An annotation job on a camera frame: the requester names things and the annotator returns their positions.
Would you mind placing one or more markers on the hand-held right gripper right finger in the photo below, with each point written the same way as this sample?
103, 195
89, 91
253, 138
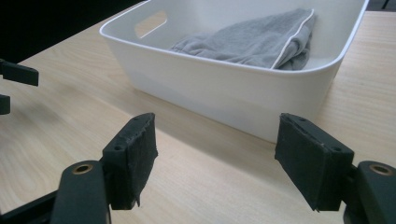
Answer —
311, 161

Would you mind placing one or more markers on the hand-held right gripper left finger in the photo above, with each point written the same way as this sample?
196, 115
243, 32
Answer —
130, 161

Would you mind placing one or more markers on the white plastic bin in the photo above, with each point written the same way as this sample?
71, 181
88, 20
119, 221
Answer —
230, 93

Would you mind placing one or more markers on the grey pants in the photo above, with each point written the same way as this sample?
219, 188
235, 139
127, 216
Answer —
249, 45

